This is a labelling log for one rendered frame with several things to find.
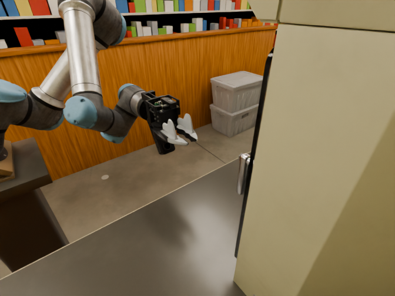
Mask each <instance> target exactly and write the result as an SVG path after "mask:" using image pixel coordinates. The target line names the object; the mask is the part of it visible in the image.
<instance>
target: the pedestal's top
mask: <svg viewBox="0 0 395 296"><path fill-rule="evenodd" d="M11 145H12V147H13V153H14V170H15V178H14V179H11V180H8V181H5V182H2V183H0V203H1V202H3V201H7V200H9V199H12V198H14V197H17V196H20V195H22V194H25V193H27V192H29V191H32V190H35V189H38V188H40V187H43V186H45V185H48V184H51V183H53V181H52V179H51V176H50V174H49V171H48V169H47V166H46V164H45V161H44V159H43V157H42V154H41V151H40V149H39V146H38V144H37V142H36V140H35V138H34V137H30V138H28V139H24V140H20V141H17V142H13V143H11Z"/></svg>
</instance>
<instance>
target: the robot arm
mask: <svg viewBox="0 0 395 296"><path fill-rule="evenodd" d="M58 12H59V15H60V16H61V18H62V19H63V22H64V28H65V38H66V49H65V51H64V52H63V54H62V55H61V57H60V58H59V59H58V61H57V62H56V64H55V65H54V67H53V68H52V69H51V71H50V72H49V73H48V75H47V77H46V78H45V79H44V81H43V82H42V83H41V85H40V86H39V87H33V88H32V89H31V90H30V91H29V93H28V94H27V92H26V90H25V89H23V88H21V87H20V86H18V85H16V84H13V83H11V82H8V81H5V80H2V79H0V154H1V152H2V151H3V148H4V138H5V132H6V130H7V129H8V127H9V125H17V126H23V127H29V128H33V129H36V130H53V129H56V128H57V127H59V126H60V125H61V124H62V122H63V120H64V118H65V119H66V120H67V121H68V122H69V123H70V124H73V125H75V126H78V127H81V128H83V129H91V130H96V131H99V132H100V133H101V136H102V137H103V138H105V139H106V140H108V141H110V142H113V143H116V144H120V143H122V142H123V140H124V138H125V137H126V136H127V135H128V132H129V131H130V129H131V127H132V125H133V124H134V122H135V120H136V119H137V117H138V116H139V117H141V118H142V119H145V120H147V122H148V125H149V128H150V131H151V133H152V136H153V139H154V141H155V144H156V147H157V149H158V152H159V154H161V155H163V154H168V153H170V152H173V151H174V150H175V145H174V144H177V145H181V146H187V145H188V144H189V143H188V142H187V141H186V140H185V139H182V138H180V137H179V136H178V135H177V134H176V130H177V133H179V134H182V135H184V136H185V138H187V139H189V140H190V141H191V142H196V141H197V140H198V137H197V134H196V133H195V131H194V129H193V125H192V119H191V116H190V115H189V114H187V113H186V114H185V116H184V118H183V119H182V118H180V117H178V115H180V103H179V99H177V98H175V97H173V96H171V95H164V96H163V95H162V96H158V97H157V96H156V95H155V91H154V90H150V91H148V92H146V91H145V90H143V89H142V88H140V87H139V86H136V85H133V84H130V83H127V84H124V85H122V86H121V87H120V88H119V90H118V99H119V101H118V103H117V104H116V106H115V108H114V109H113V110H112V109H110V108H108V107H106V106H104V105H103V96H102V87H101V79H100V74H99V66H98V58H97V54H98V52H99V51H100V50H104V49H107V48H108V47H109V45H112V46H115V45H116V44H119V43H121V42H122V40H123V39H124V37H125V35H126V21H125V19H124V17H123V16H122V15H121V13H120V12H119V10H118V9H117V8H115V7H114V5H113V4H112V3H111V2H110V1H109V0H58ZM71 90H72V97H71V98H69V99H68V100H67V101H66V103H65V104H64V99H65V98H66V97H67V95H68V94H69V92H70V91H71ZM172 98H173V99H174V100H176V102H175V101H174V100H172Z"/></svg>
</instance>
